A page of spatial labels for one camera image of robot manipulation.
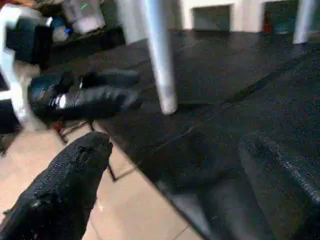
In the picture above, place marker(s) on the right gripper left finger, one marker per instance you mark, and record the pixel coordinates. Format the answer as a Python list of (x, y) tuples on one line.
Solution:
[(57, 190)]

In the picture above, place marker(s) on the dark metal table frame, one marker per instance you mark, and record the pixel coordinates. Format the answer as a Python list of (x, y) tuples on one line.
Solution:
[(65, 132)]

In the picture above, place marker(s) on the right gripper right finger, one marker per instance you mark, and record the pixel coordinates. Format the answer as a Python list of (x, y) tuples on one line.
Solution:
[(287, 195)]

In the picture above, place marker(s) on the white cabinet with glass doors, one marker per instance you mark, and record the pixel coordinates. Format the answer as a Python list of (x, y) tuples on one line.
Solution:
[(247, 15)]

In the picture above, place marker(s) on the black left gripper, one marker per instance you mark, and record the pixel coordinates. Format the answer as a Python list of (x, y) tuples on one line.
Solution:
[(55, 97)]

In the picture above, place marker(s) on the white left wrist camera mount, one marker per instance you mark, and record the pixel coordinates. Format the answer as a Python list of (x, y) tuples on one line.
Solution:
[(15, 82)]

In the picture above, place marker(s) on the white plastic table leg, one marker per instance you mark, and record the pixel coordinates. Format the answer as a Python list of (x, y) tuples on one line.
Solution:
[(303, 22), (162, 62)]

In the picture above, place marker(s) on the black work mat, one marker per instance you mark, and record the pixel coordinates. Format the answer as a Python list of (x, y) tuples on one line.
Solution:
[(225, 87)]

